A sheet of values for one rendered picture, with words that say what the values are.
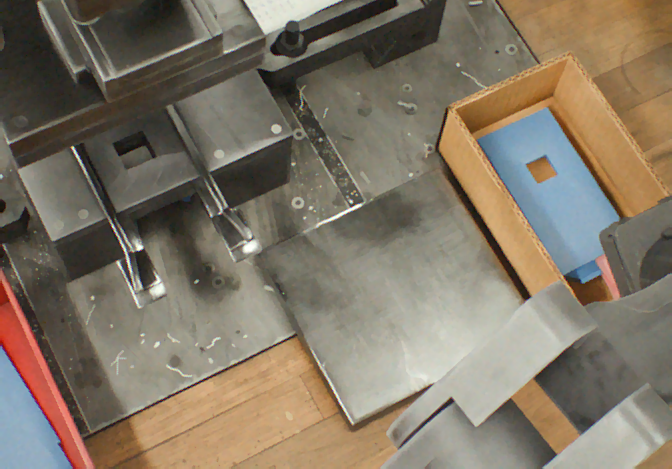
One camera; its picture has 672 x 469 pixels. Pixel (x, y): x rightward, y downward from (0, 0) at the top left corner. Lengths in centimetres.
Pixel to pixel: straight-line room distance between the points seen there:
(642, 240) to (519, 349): 33
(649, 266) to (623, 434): 33
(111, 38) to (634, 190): 47
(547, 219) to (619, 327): 41
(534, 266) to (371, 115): 20
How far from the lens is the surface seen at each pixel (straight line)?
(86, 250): 98
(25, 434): 98
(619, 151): 105
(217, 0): 85
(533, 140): 106
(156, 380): 99
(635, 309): 64
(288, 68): 102
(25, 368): 100
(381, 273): 100
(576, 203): 105
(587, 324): 61
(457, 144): 102
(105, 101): 81
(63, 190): 96
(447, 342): 98
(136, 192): 95
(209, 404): 98
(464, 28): 114
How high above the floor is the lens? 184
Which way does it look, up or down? 65 degrees down
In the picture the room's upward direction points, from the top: 8 degrees clockwise
